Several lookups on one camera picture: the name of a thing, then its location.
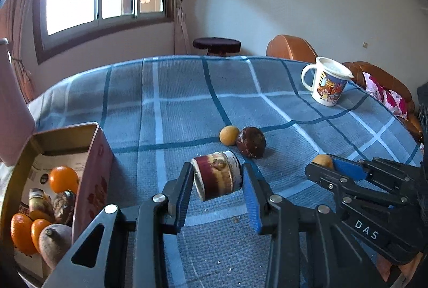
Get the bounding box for dark brown passion fruit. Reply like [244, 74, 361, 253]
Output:
[236, 126, 266, 158]

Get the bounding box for small yellow round fruit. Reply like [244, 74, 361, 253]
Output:
[219, 125, 239, 146]

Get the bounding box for large orange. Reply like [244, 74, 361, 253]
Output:
[49, 166, 79, 194]

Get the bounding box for purple round fruit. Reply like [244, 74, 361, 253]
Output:
[39, 224, 72, 270]

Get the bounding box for small orange front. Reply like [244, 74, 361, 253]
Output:
[10, 213, 37, 255]

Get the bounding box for small orange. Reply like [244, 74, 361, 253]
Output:
[30, 218, 52, 252]
[10, 213, 37, 255]

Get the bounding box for pink floral cloth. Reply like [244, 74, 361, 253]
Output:
[363, 72, 408, 120]

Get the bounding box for blue plaid tablecloth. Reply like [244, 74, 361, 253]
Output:
[29, 56, 427, 287]

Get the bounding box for gold metal tin tray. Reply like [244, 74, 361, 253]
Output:
[1, 122, 113, 287]

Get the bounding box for white cartoon mug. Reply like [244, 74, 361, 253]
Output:
[301, 57, 353, 107]

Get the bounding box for orange wooden chair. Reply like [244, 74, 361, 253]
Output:
[343, 61, 423, 143]
[266, 34, 318, 63]

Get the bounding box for cut apple half in tray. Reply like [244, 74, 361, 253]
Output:
[28, 188, 54, 223]

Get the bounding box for printed paper tray liner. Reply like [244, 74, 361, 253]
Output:
[14, 153, 89, 282]

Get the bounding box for pink right curtain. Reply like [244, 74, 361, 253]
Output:
[173, 0, 191, 55]

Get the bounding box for pink curtain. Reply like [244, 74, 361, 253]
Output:
[173, 0, 191, 55]
[1, 0, 35, 103]

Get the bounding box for dark round stool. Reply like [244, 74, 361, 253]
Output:
[192, 37, 241, 57]

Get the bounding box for pink electric kettle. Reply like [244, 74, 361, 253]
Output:
[0, 38, 35, 166]

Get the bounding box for pink left curtain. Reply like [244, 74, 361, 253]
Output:
[1, 0, 35, 103]

